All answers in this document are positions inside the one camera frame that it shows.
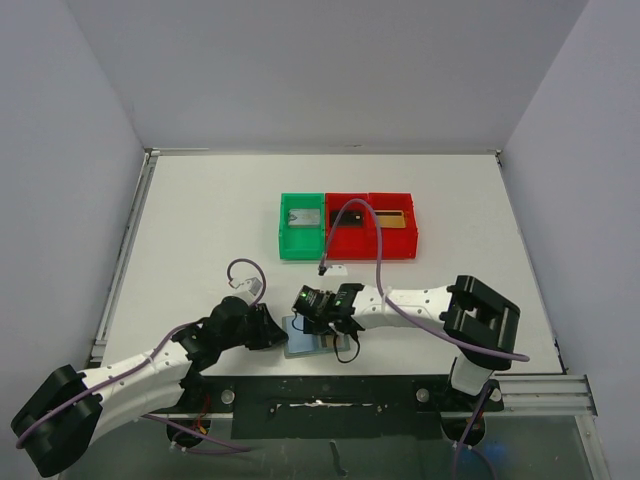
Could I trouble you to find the gold card with stripe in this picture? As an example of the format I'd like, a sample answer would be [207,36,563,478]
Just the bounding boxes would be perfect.
[375,210,406,229]

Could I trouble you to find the red plastic bin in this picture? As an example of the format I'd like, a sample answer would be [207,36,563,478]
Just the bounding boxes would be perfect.
[369,192,419,260]
[325,192,377,261]

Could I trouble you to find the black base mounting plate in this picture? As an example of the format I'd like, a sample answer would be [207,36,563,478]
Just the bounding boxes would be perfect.
[161,375,478,440]

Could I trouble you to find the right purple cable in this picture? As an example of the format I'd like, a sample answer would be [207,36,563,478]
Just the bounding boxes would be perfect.
[318,198,530,480]

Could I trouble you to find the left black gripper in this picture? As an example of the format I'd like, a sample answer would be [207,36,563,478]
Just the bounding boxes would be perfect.
[219,303,287,350]

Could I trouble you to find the middle red plastic bin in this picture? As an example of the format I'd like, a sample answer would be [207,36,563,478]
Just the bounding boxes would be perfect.
[325,192,377,261]

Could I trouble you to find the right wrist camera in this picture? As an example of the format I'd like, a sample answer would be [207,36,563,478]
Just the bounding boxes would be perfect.
[318,264,348,277]

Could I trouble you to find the purple cable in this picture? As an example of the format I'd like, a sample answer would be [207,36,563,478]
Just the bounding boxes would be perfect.
[318,198,530,480]
[14,258,266,454]

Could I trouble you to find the green card holder wallet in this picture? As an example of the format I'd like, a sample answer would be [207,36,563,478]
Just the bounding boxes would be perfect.
[281,315,351,359]

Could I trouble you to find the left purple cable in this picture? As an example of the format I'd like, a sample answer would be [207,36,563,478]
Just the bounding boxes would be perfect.
[14,258,266,454]

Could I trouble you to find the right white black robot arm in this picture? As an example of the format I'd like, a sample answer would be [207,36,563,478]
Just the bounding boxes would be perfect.
[292,275,529,409]

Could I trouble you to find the aluminium frame rail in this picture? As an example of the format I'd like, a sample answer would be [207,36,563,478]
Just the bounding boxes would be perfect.
[497,374,598,416]

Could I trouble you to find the left aluminium side rail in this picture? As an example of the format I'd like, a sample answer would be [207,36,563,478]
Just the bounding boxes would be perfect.
[88,149,159,365]

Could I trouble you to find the green plastic bin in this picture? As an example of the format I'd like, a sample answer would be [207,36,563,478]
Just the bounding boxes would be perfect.
[278,192,325,261]

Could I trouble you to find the black card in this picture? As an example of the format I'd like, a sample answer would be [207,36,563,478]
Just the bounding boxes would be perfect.
[329,210,364,228]

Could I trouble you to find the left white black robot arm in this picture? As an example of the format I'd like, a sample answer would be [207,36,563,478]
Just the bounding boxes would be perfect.
[11,296,288,478]

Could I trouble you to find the silver grey card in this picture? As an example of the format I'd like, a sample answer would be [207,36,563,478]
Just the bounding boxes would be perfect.
[287,208,322,228]

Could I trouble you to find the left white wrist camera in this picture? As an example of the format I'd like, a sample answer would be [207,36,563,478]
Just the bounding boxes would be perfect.
[229,277,264,304]

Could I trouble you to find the right red plastic bin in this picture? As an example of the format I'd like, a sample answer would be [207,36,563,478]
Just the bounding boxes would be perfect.
[369,192,419,260]

